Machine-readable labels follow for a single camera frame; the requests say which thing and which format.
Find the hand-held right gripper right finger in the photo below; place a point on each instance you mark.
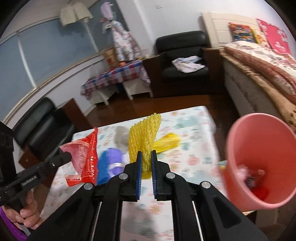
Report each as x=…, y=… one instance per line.
x=154, y=176

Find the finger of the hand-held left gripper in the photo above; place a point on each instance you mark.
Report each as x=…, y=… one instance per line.
x=60, y=158

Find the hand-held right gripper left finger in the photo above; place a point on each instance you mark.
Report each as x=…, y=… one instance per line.
x=138, y=176

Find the red plastic bag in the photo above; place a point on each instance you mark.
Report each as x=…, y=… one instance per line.
x=89, y=162

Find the blue purple plastic bag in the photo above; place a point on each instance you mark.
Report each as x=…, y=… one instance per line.
x=108, y=162

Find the yellow bubble wrap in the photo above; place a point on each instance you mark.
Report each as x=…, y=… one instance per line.
x=143, y=139

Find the yellow plastic bag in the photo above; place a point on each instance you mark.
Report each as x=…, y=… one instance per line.
x=168, y=141

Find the pink plastic bucket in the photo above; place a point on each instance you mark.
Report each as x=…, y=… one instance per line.
x=242, y=139

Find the red foam net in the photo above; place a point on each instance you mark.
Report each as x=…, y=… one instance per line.
x=260, y=193

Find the person's left hand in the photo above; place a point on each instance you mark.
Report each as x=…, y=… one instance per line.
x=30, y=215

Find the black leather sofa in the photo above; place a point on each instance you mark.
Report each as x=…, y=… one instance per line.
x=39, y=125

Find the bear and flower print tablecloth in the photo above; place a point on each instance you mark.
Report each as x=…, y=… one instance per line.
x=185, y=148

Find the white side table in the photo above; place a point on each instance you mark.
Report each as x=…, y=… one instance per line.
x=136, y=89

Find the checked tablecloth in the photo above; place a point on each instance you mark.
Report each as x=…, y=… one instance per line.
x=111, y=74

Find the large window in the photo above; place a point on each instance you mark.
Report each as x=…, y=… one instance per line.
x=46, y=58

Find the brown paper bag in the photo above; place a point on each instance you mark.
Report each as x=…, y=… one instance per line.
x=111, y=58

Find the pale crumpled cloth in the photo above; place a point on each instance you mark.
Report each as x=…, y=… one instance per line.
x=187, y=66

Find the pale puffy jacket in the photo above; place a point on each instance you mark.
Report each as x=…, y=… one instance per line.
x=123, y=41

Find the black leather armchair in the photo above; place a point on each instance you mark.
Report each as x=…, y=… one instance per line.
x=182, y=39

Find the brown leaf pattern blanket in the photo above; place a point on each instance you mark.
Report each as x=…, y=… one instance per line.
x=272, y=99

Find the beige knitted garment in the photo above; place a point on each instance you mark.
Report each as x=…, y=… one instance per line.
x=74, y=12

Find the pale hanging hat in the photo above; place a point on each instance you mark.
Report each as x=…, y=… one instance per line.
x=107, y=11

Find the dotted quilt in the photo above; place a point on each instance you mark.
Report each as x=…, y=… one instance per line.
x=266, y=62

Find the white bed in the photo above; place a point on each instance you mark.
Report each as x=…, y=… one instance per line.
x=217, y=27

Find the colourful patterned pillow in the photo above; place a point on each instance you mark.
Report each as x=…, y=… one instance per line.
x=241, y=32

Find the yellow pillow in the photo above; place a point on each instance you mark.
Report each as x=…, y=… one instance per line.
x=260, y=38

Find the pink flower pillow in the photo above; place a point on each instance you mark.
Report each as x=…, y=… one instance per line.
x=274, y=34

